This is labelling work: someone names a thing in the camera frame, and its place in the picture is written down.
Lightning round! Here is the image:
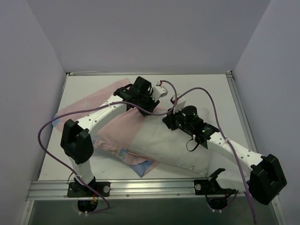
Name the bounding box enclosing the white pillow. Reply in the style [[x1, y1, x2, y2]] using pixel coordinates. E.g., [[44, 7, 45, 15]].
[[128, 116, 215, 179]]

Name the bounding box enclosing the blue pink printed pillowcase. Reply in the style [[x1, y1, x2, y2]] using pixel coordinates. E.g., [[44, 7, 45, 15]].
[[56, 78, 159, 179]]

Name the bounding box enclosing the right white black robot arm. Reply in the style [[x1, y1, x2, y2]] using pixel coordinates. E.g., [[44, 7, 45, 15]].
[[162, 106, 287, 205]]

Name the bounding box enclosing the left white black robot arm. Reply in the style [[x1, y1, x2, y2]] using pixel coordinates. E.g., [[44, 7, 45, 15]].
[[55, 76, 159, 196]]

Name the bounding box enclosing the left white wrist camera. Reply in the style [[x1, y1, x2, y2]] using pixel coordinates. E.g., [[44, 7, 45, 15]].
[[152, 85, 168, 100]]

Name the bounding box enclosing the thin black wire loop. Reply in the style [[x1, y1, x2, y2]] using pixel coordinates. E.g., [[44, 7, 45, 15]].
[[186, 138, 200, 152]]

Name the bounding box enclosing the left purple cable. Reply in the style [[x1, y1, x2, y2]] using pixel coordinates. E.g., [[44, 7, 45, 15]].
[[37, 80, 178, 213]]

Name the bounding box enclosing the back aluminium rail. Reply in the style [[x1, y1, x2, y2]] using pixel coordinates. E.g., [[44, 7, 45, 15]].
[[66, 71, 233, 77]]

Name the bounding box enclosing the aluminium rail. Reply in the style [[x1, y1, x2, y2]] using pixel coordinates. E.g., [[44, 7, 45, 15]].
[[25, 175, 280, 201], [225, 74, 257, 152], [66, 71, 233, 77]]

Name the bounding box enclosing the right side aluminium rail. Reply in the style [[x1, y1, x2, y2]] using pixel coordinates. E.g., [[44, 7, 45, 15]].
[[225, 74, 257, 152]]

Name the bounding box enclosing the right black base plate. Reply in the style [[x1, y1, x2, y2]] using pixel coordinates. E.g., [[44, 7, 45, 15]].
[[193, 179, 236, 196]]

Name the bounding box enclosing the front aluminium rail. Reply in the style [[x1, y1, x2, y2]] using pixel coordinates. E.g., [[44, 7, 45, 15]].
[[25, 175, 280, 201]]

